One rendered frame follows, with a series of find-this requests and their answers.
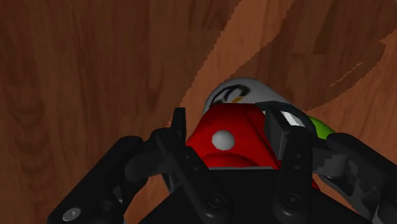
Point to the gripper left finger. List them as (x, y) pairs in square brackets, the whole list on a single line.
[(173, 161)]

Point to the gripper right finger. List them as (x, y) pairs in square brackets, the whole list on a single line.
[(294, 161)]

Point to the red and white toy figure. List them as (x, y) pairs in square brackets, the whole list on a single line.
[(238, 124)]

